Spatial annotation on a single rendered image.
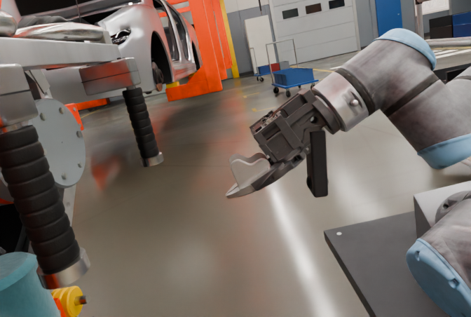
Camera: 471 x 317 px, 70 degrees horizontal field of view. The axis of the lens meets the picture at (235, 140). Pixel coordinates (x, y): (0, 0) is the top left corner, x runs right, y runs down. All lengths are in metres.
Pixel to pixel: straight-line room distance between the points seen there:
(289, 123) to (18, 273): 0.40
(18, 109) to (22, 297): 0.22
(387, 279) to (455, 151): 0.52
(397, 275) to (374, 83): 0.60
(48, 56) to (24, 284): 0.26
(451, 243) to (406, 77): 0.30
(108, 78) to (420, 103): 0.50
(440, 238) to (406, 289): 0.29
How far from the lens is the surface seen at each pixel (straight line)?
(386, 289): 0.96
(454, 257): 0.68
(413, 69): 0.56
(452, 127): 0.55
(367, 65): 0.55
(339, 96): 0.53
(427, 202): 1.00
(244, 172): 0.54
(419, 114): 0.55
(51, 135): 0.51
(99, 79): 0.65
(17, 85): 0.35
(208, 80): 4.15
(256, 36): 11.97
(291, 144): 0.52
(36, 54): 0.45
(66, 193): 0.80
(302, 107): 0.53
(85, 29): 0.59
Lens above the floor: 0.92
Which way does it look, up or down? 14 degrees down
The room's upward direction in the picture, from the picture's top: 12 degrees counter-clockwise
